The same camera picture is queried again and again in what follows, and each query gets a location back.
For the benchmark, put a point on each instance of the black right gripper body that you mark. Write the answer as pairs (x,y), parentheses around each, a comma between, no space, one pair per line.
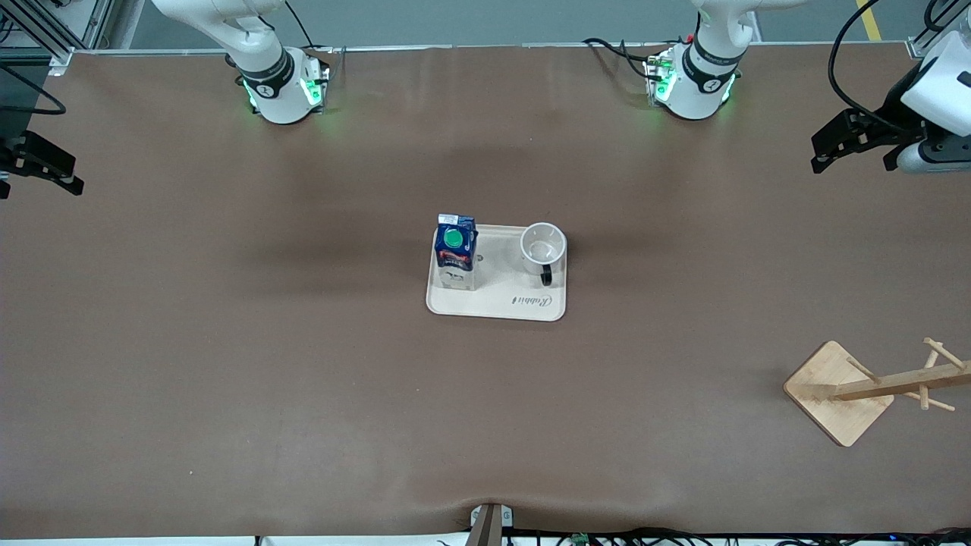
(10,157)

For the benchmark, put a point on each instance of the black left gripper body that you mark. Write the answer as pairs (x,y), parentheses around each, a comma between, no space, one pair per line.
(892,114)

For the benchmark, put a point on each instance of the blue milk carton green cap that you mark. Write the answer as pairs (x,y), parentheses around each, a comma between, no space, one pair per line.
(455,254)

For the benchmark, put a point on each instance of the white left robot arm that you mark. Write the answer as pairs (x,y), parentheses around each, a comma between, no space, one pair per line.
(702,76)

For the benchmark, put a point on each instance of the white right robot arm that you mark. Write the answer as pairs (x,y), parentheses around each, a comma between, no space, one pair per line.
(269,72)

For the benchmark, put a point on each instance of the wooden cup rack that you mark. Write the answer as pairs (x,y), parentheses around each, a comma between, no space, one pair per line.
(842,394)

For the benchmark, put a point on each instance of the cream plastic tray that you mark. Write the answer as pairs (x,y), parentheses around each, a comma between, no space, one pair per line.
(501,299)

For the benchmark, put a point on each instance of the aluminium frame profile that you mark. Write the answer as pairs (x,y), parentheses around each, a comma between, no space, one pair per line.
(57,26)
(937,23)

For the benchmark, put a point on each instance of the front camera mount post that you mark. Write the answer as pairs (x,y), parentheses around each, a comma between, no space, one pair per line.
(489,525)

